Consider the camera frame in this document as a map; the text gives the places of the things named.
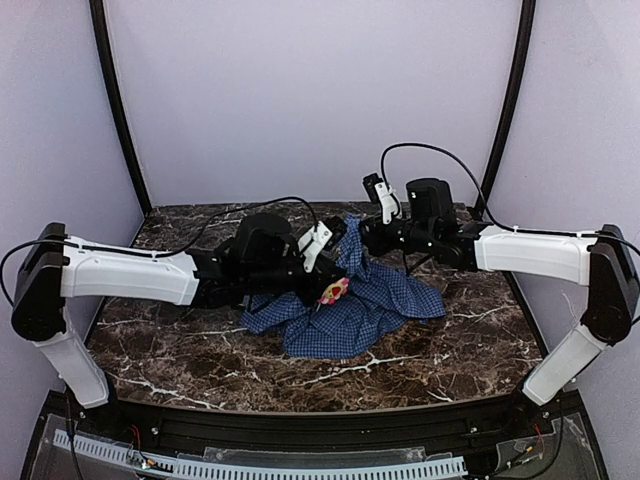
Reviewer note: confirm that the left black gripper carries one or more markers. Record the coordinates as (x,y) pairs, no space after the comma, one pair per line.
(323,270)

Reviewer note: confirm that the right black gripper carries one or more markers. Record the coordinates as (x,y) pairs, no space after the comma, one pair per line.
(373,237)

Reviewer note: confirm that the blue checkered shirt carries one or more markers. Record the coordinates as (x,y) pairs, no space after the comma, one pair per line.
(377,300)

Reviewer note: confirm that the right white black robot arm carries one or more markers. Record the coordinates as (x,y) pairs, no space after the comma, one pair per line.
(598,260)

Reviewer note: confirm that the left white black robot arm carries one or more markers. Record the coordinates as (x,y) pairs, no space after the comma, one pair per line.
(262,258)

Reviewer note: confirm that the pink flower brooch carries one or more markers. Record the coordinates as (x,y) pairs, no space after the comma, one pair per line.
(334,292)

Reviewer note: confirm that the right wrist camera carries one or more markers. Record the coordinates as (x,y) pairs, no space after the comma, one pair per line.
(381,193)

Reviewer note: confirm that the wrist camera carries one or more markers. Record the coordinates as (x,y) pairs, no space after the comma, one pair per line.
(322,236)
(381,193)

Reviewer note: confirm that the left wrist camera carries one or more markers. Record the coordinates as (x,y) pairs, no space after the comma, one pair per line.
(322,236)

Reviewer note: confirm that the black aluminium front rail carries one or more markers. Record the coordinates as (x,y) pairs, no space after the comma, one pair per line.
(465,426)

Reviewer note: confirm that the white slotted cable duct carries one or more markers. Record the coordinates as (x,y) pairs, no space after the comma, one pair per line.
(407,463)

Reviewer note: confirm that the right black frame post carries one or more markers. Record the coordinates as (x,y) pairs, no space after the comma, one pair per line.
(511,96)

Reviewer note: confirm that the black frame post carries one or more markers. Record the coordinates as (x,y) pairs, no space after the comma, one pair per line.
(115,100)
(511,96)

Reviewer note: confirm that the left black frame post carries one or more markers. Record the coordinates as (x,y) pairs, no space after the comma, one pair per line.
(115,100)

